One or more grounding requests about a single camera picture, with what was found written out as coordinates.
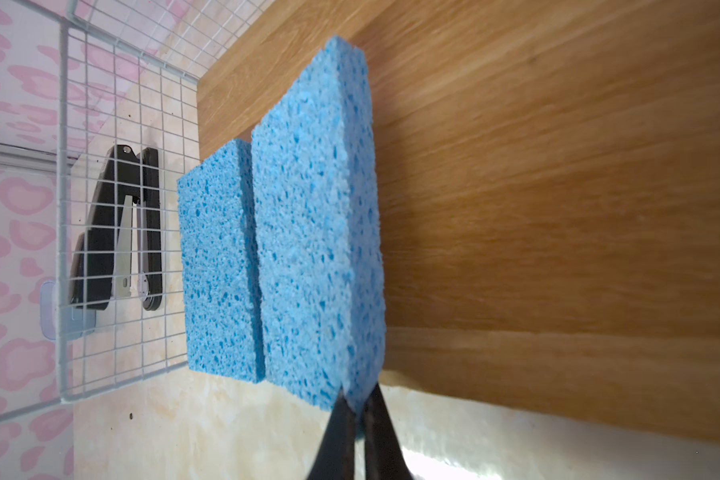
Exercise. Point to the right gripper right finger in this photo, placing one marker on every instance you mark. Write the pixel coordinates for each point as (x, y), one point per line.
(383, 455)

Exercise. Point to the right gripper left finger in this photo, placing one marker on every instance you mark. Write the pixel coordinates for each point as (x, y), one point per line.
(335, 458)

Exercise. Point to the blue sponge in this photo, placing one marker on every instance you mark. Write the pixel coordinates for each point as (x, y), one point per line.
(318, 233)
(220, 266)

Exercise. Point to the blue square timer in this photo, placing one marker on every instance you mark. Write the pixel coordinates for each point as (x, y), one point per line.
(76, 322)

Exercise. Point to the white wire wooden shelf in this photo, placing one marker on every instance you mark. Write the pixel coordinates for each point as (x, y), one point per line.
(549, 190)

